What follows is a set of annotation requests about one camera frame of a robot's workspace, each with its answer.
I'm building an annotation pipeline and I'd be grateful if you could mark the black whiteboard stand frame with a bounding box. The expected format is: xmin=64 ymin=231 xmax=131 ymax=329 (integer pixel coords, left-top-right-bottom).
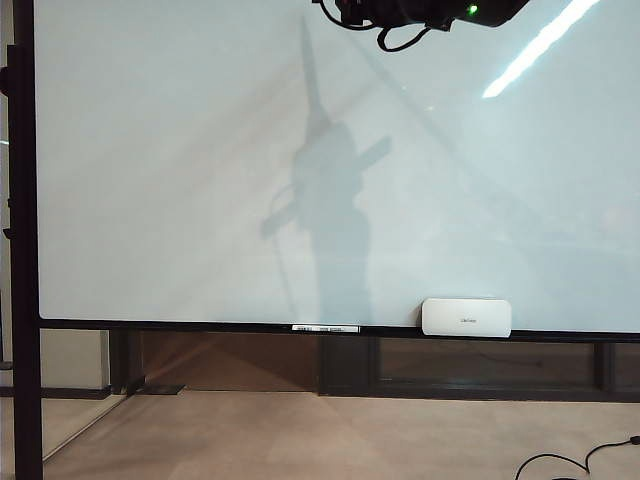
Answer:
xmin=0 ymin=0 xmax=44 ymax=480

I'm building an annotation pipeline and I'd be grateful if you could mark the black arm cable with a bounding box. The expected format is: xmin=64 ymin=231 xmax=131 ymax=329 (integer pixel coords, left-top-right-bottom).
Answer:
xmin=312 ymin=0 xmax=454 ymax=54

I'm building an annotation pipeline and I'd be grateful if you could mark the white glass whiteboard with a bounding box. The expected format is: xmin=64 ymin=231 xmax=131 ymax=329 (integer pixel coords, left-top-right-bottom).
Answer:
xmin=33 ymin=0 xmax=640 ymax=346

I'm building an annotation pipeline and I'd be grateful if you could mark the white barcode label strip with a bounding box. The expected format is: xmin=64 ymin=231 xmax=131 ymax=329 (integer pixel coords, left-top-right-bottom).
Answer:
xmin=290 ymin=324 xmax=361 ymax=335

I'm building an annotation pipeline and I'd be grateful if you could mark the black floor cable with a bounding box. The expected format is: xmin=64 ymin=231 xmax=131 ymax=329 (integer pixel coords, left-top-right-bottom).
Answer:
xmin=514 ymin=435 xmax=640 ymax=480

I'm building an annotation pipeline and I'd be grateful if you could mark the white rectangular board eraser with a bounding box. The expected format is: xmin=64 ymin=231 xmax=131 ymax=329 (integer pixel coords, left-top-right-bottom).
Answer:
xmin=420 ymin=297 xmax=513 ymax=339

